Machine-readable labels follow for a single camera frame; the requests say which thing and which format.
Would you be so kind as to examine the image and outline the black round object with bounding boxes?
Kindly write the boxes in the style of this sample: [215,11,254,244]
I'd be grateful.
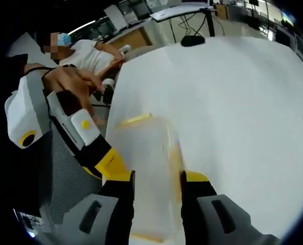
[180,35,206,47]

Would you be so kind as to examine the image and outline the wooden cabinet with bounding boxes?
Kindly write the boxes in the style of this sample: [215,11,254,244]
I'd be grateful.
[110,24,153,50]

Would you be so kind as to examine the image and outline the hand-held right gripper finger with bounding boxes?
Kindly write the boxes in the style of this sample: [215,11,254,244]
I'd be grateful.
[76,134,132,182]

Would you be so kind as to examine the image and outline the person's left hand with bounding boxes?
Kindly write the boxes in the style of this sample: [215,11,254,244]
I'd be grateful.
[42,66,103,117]

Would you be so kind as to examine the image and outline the open laptop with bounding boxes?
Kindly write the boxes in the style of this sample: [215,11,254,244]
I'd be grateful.
[150,4,216,22]

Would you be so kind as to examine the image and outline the clear plastic box yellow buckles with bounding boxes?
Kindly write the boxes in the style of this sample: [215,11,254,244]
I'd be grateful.
[107,113,185,242]

